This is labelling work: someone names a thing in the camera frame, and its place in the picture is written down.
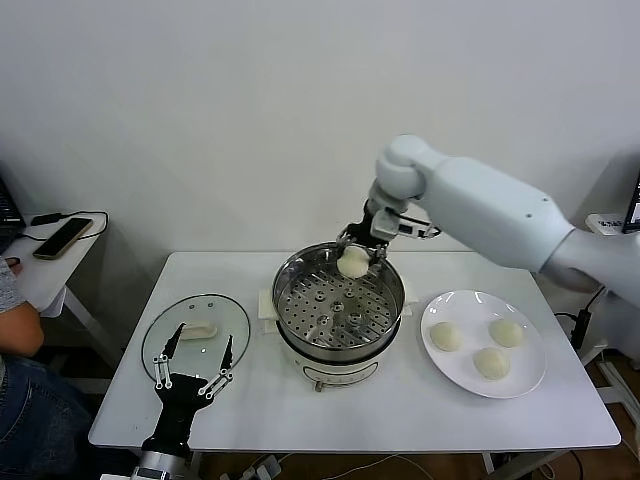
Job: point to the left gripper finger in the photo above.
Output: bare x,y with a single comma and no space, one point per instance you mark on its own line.
222,375
164,367

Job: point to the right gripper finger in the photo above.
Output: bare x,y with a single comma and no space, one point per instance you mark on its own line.
379,254
345,239

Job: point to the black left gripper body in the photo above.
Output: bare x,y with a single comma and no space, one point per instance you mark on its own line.
177,410

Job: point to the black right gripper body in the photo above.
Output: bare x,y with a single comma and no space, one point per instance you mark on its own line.
364,227

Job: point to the white steamed baozi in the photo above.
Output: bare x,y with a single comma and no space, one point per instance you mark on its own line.
506,332
446,336
491,364
352,264

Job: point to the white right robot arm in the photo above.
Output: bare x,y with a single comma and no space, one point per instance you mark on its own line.
480,210

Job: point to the person bare forearm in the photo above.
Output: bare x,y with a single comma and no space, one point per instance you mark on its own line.
22,332

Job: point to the stainless steel steamer basket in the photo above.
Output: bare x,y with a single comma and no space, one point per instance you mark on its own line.
320,320

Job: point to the white table leg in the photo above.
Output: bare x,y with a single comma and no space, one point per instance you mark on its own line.
487,467
197,465

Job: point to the white floor power strip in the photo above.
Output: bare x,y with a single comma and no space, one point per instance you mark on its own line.
265,467

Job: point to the white electric cooker base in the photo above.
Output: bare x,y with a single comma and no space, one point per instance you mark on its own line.
340,372

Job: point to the person blue jeans leg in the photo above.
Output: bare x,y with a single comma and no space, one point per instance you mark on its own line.
35,415

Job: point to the white side table with phone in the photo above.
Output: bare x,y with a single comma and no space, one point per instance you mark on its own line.
45,285

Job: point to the gold smartphone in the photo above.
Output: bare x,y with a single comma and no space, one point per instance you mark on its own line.
62,239

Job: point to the person grey shirt sleeve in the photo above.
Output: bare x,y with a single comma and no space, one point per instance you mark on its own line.
10,290

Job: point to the white round plate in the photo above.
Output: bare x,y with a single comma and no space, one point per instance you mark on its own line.
530,370

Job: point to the white side table with label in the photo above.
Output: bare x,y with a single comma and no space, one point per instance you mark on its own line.
592,222

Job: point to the black laptop beside phone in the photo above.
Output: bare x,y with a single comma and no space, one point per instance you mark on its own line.
7,210

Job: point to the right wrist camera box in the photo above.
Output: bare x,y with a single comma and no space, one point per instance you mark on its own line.
387,225

